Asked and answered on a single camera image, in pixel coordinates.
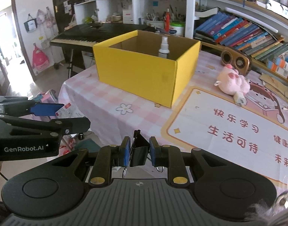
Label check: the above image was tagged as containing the pink backpack on wall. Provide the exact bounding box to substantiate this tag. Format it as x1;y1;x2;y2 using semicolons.
32;43;49;71

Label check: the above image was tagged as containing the white spray bottle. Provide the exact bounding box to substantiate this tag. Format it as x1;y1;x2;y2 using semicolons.
158;36;170;59

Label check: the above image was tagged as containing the yellow cardboard box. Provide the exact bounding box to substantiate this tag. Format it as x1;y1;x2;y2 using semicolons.
93;30;201;108

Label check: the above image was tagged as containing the red glue bottle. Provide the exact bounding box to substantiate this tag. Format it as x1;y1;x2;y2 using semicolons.
164;8;170;32

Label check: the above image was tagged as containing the black Yamaha keyboard piano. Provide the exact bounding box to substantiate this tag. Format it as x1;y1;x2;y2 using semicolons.
50;23;156;52

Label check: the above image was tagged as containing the black binder clip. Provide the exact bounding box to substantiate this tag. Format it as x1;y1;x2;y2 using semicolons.
122;130;152;179

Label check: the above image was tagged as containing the pink checkered tablecloth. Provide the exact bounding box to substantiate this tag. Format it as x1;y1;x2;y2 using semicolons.
59;52;288;190

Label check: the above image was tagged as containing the white cubby shelf unit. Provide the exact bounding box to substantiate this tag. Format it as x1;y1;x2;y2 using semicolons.
74;0;197;38

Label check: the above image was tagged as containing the wooden retro radio speaker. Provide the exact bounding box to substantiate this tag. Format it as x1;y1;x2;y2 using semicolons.
221;47;250;75

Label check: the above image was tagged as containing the pink plush pig toy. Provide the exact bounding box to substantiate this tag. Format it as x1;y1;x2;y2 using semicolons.
214;64;250;96

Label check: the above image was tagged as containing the white green lid jar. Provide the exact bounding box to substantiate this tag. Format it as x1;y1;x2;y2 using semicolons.
169;22;185;37

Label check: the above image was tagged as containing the wooden bookshelf with books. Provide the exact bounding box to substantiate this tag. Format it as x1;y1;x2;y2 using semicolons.
194;0;288;82

